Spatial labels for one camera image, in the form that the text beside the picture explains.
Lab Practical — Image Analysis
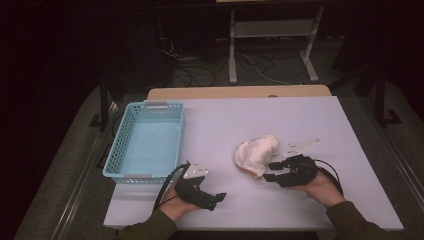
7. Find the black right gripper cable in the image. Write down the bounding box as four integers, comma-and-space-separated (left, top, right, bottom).
313, 159, 344, 196

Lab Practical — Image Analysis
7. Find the cream baby bodysuit brown trim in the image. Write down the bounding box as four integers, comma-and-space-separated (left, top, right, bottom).
234, 134, 280, 179

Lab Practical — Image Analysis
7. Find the light blue plastic basket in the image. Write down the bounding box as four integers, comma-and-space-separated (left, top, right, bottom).
102, 100, 185, 185

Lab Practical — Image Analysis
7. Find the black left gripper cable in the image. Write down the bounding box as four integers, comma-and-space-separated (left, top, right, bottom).
152, 162, 191, 212

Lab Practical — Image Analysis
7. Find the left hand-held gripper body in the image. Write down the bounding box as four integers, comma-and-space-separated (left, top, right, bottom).
173, 159, 218, 212

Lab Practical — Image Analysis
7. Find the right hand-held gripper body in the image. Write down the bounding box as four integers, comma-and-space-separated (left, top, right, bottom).
276, 138, 323, 188

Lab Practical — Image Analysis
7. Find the black metal stand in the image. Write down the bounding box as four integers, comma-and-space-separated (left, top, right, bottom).
89, 76, 113, 132
374, 64, 403, 128

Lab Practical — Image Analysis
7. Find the metal floor rail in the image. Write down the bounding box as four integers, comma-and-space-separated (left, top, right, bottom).
49, 99, 118, 240
361, 98, 424, 201

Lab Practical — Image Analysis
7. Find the white floor cable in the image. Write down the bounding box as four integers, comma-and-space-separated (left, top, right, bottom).
238, 53, 291, 86

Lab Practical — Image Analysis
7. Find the person's right hand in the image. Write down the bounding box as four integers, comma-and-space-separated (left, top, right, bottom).
294, 169, 346, 209

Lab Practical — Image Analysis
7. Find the tangle of black floor cables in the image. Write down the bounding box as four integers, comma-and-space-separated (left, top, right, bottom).
159, 36, 231, 88

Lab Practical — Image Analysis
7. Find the white metal desk frame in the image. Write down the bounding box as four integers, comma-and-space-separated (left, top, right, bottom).
228, 5, 325, 85

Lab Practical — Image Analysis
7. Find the person's left hand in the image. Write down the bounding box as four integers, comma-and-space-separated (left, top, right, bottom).
158, 184, 201, 223

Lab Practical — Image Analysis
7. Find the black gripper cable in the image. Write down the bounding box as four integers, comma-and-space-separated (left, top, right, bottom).
152, 162, 191, 212
313, 159, 344, 196

